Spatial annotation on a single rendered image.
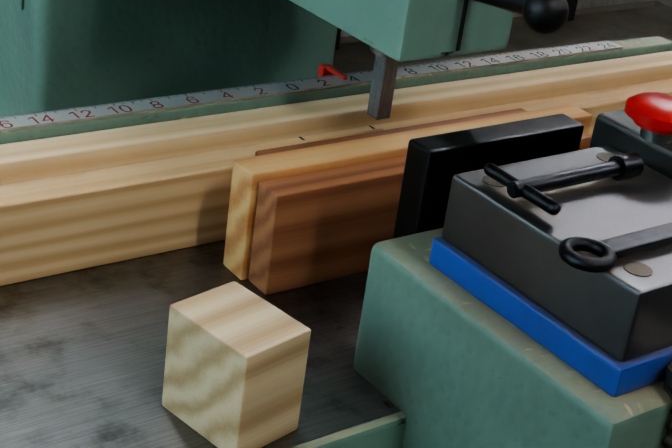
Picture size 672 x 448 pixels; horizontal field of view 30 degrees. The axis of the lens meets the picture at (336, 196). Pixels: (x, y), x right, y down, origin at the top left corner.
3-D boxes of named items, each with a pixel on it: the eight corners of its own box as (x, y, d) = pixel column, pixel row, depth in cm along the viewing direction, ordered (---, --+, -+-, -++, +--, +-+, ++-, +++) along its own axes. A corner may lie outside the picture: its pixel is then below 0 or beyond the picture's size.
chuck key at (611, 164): (545, 226, 44) (551, 200, 44) (473, 180, 47) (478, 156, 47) (672, 195, 48) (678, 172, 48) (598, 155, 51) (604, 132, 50)
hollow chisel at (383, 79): (376, 120, 65) (390, 28, 63) (366, 113, 65) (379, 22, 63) (390, 118, 65) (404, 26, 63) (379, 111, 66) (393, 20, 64)
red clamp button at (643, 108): (663, 143, 49) (669, 119, 48) (607, 115, 51) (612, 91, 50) (712, 133, 51) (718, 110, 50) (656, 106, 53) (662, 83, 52)
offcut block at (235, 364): (234, 462, 46) (246, 357, 44) (160, 405, 49) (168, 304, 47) (298, 429, 48) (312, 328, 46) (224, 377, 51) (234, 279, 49)
